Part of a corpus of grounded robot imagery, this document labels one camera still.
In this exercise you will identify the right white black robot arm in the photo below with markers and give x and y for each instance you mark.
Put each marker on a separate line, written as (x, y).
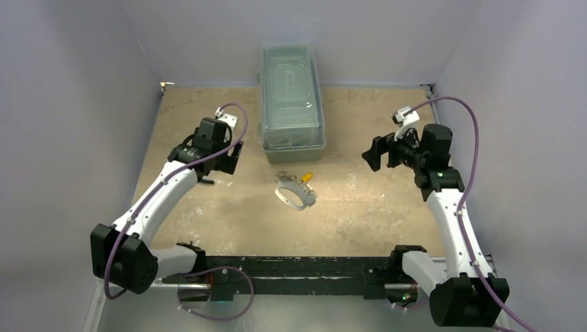
(466, 292)

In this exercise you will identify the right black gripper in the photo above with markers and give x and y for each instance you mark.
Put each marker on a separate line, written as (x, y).
(392, 151)

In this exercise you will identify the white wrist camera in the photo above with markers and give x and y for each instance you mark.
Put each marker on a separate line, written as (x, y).
(406, 120)
(227, 118)

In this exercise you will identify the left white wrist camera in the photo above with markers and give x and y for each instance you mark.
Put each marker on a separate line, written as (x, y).
(227, 118)

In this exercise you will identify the yellow key tag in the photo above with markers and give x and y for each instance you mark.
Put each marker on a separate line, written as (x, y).
(307, 177)

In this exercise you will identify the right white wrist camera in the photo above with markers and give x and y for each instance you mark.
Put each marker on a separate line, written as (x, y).
(406, 120)

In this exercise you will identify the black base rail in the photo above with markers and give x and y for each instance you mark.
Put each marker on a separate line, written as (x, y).
(228, 276)

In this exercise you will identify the clear plastic storage box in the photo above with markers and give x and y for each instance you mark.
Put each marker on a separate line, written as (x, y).
(292, 125)

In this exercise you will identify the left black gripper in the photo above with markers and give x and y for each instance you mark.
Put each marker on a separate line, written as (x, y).
(227, 162)

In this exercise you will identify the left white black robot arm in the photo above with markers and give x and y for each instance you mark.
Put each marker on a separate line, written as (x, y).
(120, 252)

